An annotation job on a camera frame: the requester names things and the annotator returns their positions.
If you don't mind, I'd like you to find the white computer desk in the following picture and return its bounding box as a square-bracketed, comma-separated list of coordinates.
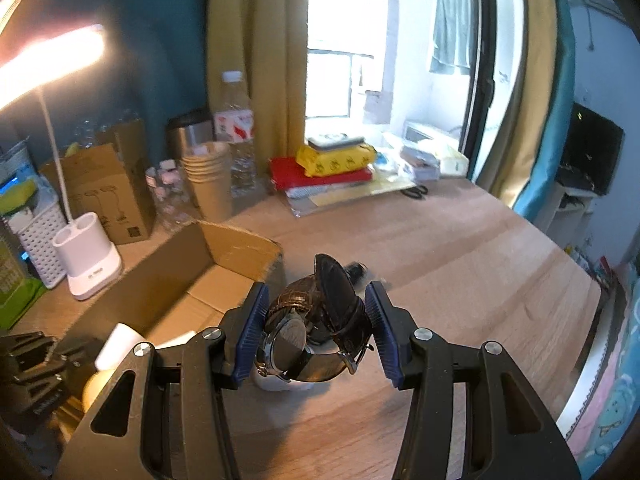
[535, 180, 598, 256]

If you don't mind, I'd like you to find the brown lamp carton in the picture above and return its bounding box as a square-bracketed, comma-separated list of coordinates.
[39, 119, 157, 246]

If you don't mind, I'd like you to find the clear document sleeve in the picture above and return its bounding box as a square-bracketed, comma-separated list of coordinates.
[277, 177, 416, 219]

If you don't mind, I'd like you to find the wristwatch with dark leather strap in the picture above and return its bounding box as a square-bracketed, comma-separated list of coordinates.
[255, 254, 376, 383]

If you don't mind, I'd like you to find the white desk lamp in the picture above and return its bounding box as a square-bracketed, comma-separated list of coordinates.
[0, 24, 123, 302]

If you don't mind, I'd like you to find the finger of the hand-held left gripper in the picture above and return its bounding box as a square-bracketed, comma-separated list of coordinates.
[52, 340, 103, 396]

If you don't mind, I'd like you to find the white pill bottle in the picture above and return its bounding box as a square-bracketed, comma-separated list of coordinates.
[94, 322, 151, 370]

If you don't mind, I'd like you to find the clear water bottle red label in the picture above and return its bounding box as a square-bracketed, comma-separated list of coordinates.
[214, 71, 258, 197]

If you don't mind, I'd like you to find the white plastic basket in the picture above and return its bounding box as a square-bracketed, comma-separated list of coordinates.
[6, 192, 68, 289]

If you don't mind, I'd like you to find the black sliding door frame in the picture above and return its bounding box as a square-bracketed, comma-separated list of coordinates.
[462, 0, 501, 171]

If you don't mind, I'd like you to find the green carton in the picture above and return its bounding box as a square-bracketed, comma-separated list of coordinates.
[0, 232, 46, 331]

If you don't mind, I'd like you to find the pale yellow tissue box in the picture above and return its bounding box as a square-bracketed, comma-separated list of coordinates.
[425, 142, 471, 176]

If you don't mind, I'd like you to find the red can with gold lid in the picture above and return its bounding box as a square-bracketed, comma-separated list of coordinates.
[81, 367, 120, 413]

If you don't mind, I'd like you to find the yellow wipes pack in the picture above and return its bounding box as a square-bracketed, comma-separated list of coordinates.
[296, 143, 377, 179]

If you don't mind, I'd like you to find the hanging pale green towel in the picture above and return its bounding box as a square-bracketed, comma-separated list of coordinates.
[429, 0, 476, 76]

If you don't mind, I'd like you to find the white power bank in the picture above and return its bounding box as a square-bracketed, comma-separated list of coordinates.
[306, 133, 366, 151]

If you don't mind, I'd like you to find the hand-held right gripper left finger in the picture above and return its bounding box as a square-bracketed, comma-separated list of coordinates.
[52, 281, 268, 480]

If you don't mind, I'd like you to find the steel thermos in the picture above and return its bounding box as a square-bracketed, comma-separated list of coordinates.
[166, 109, 216, 161]

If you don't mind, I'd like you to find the stack of paper cups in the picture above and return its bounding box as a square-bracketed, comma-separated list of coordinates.
[180, 141, 234, 223]

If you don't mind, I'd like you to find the narrow yellow curtain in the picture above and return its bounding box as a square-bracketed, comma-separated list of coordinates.
[480, 0, 566, 208]

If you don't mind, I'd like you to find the narrow teal curtain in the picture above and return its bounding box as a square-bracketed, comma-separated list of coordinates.
[515, 0, 576, 216]

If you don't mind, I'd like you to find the white balcony appliance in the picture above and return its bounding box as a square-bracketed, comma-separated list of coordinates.
[404, 121, 458, 147]

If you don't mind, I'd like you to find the white earbuds case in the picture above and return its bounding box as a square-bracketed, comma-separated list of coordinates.
[251, 367, 313, 393]

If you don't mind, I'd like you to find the blue cartoon printed blanket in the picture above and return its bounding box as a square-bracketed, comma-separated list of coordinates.
[580, 270, 640, 471]

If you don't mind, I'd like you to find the black computer monitor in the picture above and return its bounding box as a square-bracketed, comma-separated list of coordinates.
[555, 102, 626, 196]

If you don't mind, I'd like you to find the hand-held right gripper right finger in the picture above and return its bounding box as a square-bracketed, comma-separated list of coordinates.
[364, 280, 583, 480]

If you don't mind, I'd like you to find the cardboard box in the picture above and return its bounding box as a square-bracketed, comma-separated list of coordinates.
[62, 220, 287, 366]

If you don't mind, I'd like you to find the wide teal curtain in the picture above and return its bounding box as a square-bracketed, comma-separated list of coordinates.
[0, 0, 216, 151]

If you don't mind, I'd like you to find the white tissue pack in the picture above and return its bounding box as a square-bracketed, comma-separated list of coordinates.
[398, 146, 441, 181]

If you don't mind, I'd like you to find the yellow green sponge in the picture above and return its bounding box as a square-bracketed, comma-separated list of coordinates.
[0, 178, 38, 213]

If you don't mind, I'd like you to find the wide yellow curtain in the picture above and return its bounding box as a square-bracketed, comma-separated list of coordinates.
[206, 0, 313, 186]

